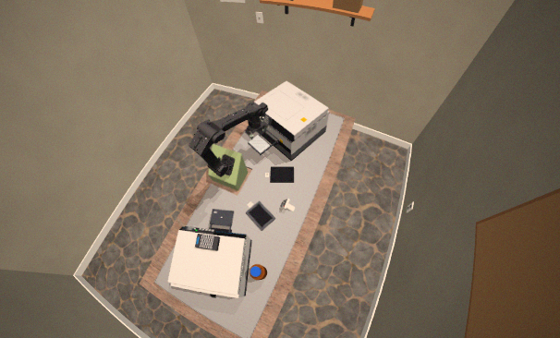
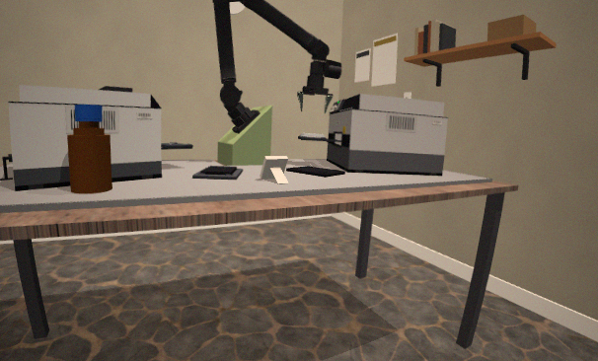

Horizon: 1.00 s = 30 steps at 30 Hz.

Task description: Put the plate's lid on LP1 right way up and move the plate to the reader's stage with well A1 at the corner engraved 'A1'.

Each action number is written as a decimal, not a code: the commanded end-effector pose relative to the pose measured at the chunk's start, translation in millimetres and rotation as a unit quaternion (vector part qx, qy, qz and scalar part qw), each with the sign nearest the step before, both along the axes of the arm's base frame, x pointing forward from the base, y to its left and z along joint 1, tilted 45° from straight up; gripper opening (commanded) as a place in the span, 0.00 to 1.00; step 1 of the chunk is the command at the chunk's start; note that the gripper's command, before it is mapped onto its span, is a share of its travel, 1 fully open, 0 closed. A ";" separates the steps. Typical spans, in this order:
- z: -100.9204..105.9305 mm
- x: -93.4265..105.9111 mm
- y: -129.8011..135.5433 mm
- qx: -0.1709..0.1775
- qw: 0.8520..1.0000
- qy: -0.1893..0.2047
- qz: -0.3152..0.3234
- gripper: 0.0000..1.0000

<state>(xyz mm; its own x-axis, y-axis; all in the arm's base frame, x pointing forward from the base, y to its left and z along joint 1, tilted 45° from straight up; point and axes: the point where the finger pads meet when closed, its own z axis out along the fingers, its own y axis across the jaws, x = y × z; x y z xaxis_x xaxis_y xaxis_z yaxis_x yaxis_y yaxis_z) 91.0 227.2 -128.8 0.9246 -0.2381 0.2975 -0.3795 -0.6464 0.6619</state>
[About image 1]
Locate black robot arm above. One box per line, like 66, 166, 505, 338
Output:
189, 102, 269, 177

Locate white multiwell plate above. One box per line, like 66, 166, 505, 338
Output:
249, 136, 270, 153

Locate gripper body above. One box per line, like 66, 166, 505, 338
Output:
245, 119, 268, 135

